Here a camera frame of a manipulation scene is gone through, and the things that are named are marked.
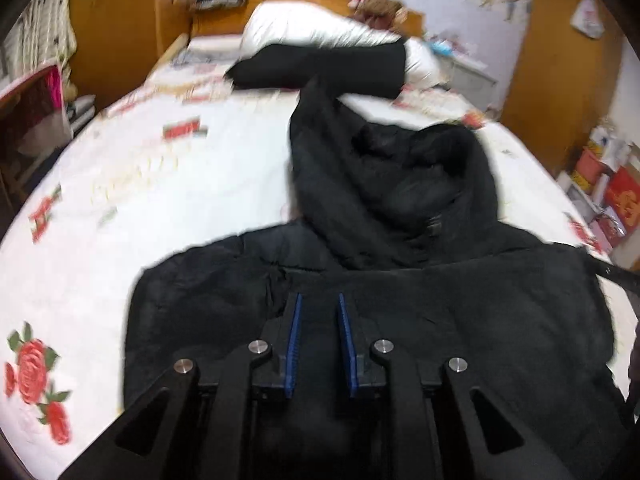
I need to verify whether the black hooded puffer jacket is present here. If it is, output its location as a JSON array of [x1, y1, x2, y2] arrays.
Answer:
[[124, 81, 636, 479]]

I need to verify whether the wooden door right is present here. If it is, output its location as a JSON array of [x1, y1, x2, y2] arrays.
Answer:
[[501, 0, 624, 176]]

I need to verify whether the white bedside cabinet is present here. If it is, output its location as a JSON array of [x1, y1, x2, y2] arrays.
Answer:
[[438, 52, 498, 112]]

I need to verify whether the white plastic bag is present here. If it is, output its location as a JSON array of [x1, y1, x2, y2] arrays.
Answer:
[[570, 0, 605, 40]]

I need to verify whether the white floral bed quilt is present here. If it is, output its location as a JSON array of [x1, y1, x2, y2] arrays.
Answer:
[[1, 64, 639, 479]]

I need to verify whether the folded black garment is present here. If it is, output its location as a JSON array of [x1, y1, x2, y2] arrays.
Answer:
[[224, 40, 407, 100]]

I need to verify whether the wooden desk with plaid cloth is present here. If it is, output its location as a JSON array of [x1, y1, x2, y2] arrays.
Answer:
[[1, 61, 74, 202]]

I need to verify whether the brown teddy bear santa hat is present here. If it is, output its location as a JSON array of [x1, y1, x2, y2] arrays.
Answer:
[[352, 0, 407, 32]]

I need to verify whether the grey folded cloth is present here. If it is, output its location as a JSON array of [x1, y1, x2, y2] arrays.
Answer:
[[170, 49, 241, 67]]

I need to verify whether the wooden headboard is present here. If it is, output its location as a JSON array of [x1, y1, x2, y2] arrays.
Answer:
[[190, 0, 426, 39]]

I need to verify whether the white pillow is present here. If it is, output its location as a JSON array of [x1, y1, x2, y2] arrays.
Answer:
[[240, 6, 447, 89]]

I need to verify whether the wooden wardrobe left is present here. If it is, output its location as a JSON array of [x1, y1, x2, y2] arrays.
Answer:
[[70, 0, 193, 110]]

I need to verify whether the patterned window curtain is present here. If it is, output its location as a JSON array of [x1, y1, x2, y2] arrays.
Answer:
[[1, 0, 77, 88]]

